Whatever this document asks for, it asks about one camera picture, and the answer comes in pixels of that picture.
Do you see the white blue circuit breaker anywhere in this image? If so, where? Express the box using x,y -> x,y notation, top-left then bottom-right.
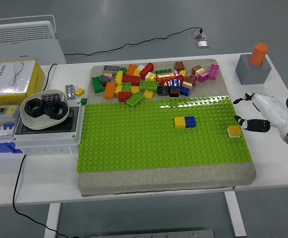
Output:
0,121 -> 17,144

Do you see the black power cable with plug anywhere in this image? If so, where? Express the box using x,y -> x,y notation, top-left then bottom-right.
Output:
64,26 -> 204,57

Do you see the closed floor socket plate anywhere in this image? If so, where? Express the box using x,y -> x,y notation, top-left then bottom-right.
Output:
195,39 -> 209,49

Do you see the white cable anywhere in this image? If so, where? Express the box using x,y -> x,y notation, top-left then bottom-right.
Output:
68,146 -> 79,163

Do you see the yellow tall building brick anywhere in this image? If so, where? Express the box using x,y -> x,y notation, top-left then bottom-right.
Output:
114,70 -> 124,86

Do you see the white panel heater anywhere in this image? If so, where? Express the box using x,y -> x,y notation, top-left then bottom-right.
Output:
0,14 -> 67,72

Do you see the red long building brick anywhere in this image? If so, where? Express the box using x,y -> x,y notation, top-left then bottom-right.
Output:
122,74 -> 142,87
139,62 -> 154,79

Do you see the black plastic nut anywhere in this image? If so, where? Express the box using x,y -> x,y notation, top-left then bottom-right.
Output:
42,100 -> 65,120
24,98 -> 45,118

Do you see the light grey building brick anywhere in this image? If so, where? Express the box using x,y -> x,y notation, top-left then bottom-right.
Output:
64,84 -> 75,101

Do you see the grey-brown mat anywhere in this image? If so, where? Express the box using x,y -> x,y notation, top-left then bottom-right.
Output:
77,58 -> 257,197

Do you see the magenta long building brick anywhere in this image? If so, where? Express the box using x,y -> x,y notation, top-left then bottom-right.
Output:
207,63 -> 220,81

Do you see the white yellow building brick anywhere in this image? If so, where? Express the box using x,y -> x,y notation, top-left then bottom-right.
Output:
144,71 -> 157,82

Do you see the white bowl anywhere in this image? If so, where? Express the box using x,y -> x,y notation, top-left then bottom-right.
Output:
19,89 -> 70,131

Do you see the yellow brick with white base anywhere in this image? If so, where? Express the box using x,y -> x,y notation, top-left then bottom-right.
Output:
227,125 -> 242,138

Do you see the orange cylinder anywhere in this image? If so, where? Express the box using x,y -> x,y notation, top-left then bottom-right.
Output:
249,43 -> 269,66

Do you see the blue orange black brick stack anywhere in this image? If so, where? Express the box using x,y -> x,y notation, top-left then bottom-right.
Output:
170,78 -> 182,98

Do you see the yellow white cardboard box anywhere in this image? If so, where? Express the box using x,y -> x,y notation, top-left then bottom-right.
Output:
0,59 -> 45,107

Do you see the dark green long brick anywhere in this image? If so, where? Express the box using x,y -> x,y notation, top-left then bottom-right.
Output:
91,75 -> 104,94

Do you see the yellow square building brick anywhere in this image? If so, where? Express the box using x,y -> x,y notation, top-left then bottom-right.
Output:
174,116 -> 186,129

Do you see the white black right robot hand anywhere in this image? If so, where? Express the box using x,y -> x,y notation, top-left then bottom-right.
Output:
232,91 -> 288,137

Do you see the brown white blue brick stack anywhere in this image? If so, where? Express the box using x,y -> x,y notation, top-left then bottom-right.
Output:
179,76 -> 194,97

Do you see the blue square building brick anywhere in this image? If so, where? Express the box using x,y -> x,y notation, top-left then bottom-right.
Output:
184,116 -> 197,129

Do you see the open floor socket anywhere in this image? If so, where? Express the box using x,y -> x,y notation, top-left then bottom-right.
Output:
191,29 -> 207,40

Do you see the lime green long brick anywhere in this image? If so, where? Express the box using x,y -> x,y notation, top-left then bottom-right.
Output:
126,91 -> 145,107
139,80 -> 158,92

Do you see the orange long building brick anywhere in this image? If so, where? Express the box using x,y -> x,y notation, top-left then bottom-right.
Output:
156,72 -> 177,86
103,81 -> 117,100

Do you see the black building brick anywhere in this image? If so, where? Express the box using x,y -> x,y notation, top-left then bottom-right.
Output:
156,85 -> 170,96

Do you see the white table leg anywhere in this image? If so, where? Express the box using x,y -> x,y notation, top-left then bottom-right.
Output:
223,185 -> 247,238
44,203 -> 62,238

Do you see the dark grey building brick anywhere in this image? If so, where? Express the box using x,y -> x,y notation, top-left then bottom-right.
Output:
99,74 -> 113,87

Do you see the brown white yellow brick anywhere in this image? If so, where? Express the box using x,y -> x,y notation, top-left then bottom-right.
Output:
191,64 -> 206,77

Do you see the thin black cable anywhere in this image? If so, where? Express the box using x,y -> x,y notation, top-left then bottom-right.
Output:
11,154 -> 72,238
42,63 -> 58,92

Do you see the grey cube holder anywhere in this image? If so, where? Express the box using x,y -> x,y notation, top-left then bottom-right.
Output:
234,55 -> 273,86

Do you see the grey switch box red button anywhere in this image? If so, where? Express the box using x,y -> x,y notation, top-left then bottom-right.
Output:
0,105 -> 20,129

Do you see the grey flat brick with circles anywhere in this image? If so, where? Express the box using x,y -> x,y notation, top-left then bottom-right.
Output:
102,65 -> 121,73

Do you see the green studded baseplate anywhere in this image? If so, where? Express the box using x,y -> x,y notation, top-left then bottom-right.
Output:
76,95 -> 253,173

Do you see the white electrical distribution box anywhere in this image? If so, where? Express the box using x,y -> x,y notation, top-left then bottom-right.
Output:
11,105 -> 82,156

